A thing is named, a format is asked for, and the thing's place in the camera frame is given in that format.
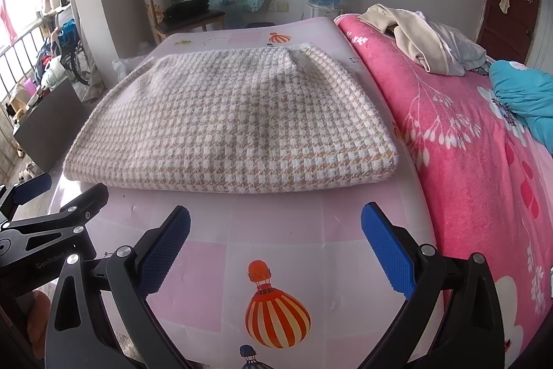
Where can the grey blue garment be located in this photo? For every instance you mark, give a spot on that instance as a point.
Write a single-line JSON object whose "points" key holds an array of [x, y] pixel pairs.
{"points": [[468, 49]]}

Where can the metal railing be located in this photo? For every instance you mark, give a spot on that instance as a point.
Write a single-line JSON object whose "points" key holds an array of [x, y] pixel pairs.
{"points": [[17, 49]]}

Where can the pink plastic container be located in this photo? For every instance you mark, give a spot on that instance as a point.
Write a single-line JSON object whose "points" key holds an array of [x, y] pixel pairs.
{"points": [[29, 85]]}

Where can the bicycle wheel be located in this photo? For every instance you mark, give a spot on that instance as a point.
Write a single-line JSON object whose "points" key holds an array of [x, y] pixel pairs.
{"points": [[80, 66]]}

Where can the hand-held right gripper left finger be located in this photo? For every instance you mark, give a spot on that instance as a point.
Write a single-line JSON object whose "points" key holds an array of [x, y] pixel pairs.
{"points": [[166, 252]]}

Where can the red hanging garment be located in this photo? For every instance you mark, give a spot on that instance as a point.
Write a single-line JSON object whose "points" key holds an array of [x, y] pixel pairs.
{"points": [[6, 19]]}

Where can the small hanging cloth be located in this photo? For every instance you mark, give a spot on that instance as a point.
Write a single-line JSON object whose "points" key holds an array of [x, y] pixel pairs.
{"points": [[505, 1]]}

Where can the white water dispenser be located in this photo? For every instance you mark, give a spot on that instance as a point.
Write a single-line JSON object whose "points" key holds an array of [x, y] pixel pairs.
{"points": [[319, 12]]}

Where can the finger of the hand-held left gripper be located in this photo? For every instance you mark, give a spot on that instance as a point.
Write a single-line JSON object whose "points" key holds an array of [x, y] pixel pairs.
{"points": [[86, 200], [32, 187]]}

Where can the white wall socket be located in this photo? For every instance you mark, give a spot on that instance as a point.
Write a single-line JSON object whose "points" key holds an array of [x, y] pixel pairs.
{"points": [[278, 6]]}

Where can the dark cabinet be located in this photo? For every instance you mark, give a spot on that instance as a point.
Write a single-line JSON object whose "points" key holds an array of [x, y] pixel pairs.
{"points": [[47, 127]]}

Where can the blue bag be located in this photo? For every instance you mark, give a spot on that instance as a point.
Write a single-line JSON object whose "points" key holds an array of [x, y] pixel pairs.
{"points": [[68, 32]]}

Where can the pink floral blanket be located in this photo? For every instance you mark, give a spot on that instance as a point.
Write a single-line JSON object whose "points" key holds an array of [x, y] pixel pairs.
{"points": [[453, 157]]}

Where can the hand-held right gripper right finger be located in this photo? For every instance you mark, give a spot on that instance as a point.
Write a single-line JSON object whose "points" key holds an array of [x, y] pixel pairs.
{"points": [[386, 252]]}

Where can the white plastic bag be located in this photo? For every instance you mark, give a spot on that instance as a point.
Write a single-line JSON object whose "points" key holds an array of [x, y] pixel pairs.
{"points": [[129, 66]]}

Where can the wooden chair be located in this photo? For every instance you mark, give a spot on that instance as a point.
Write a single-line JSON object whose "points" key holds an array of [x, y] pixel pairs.
{"points": [[149, 1]]}

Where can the black bag on chair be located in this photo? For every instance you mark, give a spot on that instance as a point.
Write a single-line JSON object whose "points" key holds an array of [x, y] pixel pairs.
{"points": [[188, 8]]}

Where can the beige houndstooth fluffy sweater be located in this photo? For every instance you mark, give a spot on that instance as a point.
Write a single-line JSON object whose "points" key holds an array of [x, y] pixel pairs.
{"points": [[237, 114]]}

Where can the person's left forearm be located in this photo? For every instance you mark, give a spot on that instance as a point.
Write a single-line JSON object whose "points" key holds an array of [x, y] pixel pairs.
{"points": [[41, 308]]}

